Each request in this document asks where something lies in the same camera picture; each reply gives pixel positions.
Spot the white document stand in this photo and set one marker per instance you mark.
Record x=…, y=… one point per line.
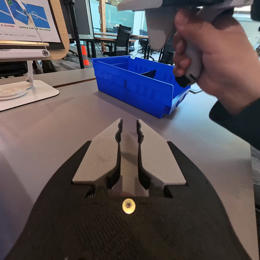
x=40, y=93

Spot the black office chair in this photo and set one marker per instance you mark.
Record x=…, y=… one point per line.
x=166, y=54
x=121, y=38

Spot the orange traffic cone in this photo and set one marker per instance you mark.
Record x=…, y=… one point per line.
x=85, y=59

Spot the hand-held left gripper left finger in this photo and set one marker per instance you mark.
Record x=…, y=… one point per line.
x=97, y=160

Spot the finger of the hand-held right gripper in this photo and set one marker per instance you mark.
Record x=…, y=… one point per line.
x=160, y=26

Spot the person's right hand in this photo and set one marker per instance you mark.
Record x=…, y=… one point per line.
x=227, y=61

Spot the brown-edged grey desk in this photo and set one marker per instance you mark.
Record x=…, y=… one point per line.
x=71, y=77

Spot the wooden backing board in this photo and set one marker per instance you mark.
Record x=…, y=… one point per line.
x=61, y=54

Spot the wooden support post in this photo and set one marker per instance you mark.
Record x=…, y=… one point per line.
x=102, y=16

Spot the printed instruction sheet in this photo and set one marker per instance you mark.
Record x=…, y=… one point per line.
x=30, y=33

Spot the silver-framed dark panel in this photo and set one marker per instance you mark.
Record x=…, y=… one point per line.
x=85, y=18

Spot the blue divided plastic bin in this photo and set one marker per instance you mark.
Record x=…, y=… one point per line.
x=132, y=91

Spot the black stanchion pole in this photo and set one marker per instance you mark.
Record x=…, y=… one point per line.
x=78, y=44

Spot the long wooden top table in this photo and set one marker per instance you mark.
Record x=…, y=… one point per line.
x=105, y=37

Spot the person's right forearm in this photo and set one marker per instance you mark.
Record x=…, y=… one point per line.
x=243, y=126

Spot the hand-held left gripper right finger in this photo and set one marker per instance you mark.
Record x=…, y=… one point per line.
x=162, y=162

